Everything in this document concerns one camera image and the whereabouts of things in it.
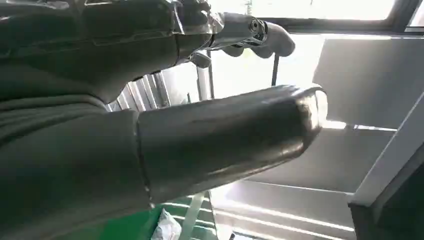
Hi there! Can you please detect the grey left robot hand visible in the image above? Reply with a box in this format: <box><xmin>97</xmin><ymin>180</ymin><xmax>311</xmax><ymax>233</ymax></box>
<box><xmin>0</xmin><ymin>0</ymin><xmax>329</xmax><ymax>240</ymax></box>

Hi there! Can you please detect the pale flat strip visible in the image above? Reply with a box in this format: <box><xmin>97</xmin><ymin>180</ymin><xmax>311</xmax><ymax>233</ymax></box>
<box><xmin>178</xmin><ymin>192</ymin><xmax>207</xmax><ymax>240</ymax></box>

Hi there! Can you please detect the slatted metal panel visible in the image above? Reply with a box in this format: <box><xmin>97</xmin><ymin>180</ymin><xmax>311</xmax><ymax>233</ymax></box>
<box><xmin>105</xmin><ymin>71</ymin><xmax>173</xmax><ymax>113</ymax></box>

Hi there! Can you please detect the thin dark pole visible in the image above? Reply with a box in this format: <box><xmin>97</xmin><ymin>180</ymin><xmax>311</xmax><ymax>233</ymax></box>
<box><xmin>270</xmin><ymin>53</ymin><xmax>280</xmax><ymax>87</ymax></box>

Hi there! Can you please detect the green plastic crate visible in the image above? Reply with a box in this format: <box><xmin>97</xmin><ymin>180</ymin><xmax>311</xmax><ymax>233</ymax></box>
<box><xmin>59</xmin><ymin>193</ymin><xmax>220</xmax><ymax>240</ymax></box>

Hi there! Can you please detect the ribbed grey left arm sleeve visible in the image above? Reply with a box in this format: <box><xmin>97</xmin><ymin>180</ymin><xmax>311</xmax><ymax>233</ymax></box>
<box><xmin>0</xmin><ymin>64</ymin><xmax>109</xmax><ymax>147</ymax></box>

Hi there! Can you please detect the white slanted beam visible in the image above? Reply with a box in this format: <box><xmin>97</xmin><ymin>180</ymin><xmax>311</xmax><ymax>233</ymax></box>
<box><xmin>347</xmin><ymin>92</ymin><xmax>424</xmax><ymax>208</ymax></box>

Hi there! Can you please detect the grey metal post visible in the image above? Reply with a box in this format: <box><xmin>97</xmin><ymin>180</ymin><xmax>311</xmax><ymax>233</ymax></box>
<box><xmin>196</xmin><ymin>49</ymin><xmax>215</xmax><ymax>101</ymax></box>

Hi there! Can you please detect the dark window frame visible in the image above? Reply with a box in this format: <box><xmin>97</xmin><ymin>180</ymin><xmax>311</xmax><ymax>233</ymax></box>
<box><xmin>256</xmin><ymin>0</ymin><xmax>424</xmax><ymax>35</ymax></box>

